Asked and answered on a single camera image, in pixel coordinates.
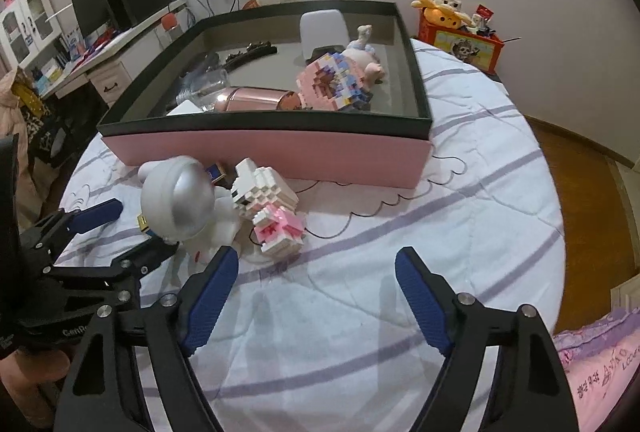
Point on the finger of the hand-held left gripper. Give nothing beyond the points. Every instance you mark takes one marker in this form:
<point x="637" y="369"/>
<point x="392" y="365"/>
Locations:
<point x="100" y="214"/>
<point x="145" y="254"/>

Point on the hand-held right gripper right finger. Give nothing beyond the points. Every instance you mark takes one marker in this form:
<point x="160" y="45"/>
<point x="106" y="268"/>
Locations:
<point x="422" y="302"/>

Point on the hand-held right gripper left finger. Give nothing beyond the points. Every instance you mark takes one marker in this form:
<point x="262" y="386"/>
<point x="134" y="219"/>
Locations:
<point x="210" y="297"/>

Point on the white astronaut figure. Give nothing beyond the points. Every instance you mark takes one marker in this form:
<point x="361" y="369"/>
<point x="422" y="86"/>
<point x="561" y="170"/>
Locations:
<point x="175" y="197"/>

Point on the white pink block figure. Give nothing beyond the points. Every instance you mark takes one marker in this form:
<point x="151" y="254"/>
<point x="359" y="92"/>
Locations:
<point x="270" y="207"/>

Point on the pink box with black rim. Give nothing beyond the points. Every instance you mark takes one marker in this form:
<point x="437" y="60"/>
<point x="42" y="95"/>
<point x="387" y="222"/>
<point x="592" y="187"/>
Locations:
<point x="300" y="152"/>

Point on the clear glass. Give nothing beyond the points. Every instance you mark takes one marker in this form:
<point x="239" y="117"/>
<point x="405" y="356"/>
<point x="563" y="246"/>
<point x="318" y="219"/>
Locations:
<point x="212" y="84"/>

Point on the rose gold cylinder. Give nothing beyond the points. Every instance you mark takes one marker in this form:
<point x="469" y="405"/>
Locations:
<point x="255" y="101"/>

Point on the pink building block cake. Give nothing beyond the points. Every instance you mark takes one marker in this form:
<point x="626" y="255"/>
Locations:
<point x="330" y="84"/>

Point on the pink pig figurine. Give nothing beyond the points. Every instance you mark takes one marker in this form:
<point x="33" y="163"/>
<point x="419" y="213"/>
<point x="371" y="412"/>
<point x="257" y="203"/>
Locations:
<point x="372" y="67"/>

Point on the person's left hand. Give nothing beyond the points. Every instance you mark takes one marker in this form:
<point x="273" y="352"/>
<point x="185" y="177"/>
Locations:
<point x="30" y="377"/>

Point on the small yellow block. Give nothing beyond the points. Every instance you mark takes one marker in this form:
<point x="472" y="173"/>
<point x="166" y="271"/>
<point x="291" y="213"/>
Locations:
<point x="146" y="224"/>

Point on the white striped bed sheet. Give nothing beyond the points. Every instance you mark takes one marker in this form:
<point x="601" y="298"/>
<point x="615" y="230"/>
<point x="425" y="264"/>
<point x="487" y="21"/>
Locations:
<point x="450" y="222"/>

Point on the pile of clothes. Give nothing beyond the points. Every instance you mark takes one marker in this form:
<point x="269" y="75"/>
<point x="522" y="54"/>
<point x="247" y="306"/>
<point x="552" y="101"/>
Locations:
<point x="45" y="132"/>

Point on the small blue yellow box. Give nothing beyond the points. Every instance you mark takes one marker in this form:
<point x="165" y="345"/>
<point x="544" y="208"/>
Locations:
<point x="215" y="173"/>

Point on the white desk with drawer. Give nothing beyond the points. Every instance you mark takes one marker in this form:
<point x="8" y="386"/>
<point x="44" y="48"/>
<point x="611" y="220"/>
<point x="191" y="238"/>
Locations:
<point x="110" y="77"/>

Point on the pink floral quilt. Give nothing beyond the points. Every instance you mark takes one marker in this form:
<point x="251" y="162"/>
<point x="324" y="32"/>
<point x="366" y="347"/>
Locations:
<point x="600" y="372"/>

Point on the white glass-door cabinet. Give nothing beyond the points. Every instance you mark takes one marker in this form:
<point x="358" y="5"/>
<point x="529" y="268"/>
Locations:
<point x="27" y="27"/>

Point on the orange ball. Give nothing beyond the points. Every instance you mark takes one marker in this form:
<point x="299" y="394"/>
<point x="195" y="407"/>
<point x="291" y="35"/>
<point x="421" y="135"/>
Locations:
<point x="169" y="21"/>

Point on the black computer monitor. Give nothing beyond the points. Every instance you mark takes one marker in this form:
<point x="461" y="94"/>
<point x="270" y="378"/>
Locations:
<point x="90" y="7"/>

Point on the red toy box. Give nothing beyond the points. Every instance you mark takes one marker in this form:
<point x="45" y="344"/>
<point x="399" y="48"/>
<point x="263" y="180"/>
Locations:
<point x="465" y="47"/>

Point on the yellow plush toy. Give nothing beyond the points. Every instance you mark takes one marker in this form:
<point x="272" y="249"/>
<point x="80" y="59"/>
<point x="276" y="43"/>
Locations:
<point x="442" y="14"/>

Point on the small red card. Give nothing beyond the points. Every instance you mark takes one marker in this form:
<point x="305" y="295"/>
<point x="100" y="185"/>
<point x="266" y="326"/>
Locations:
<point x="484" y="10"/>

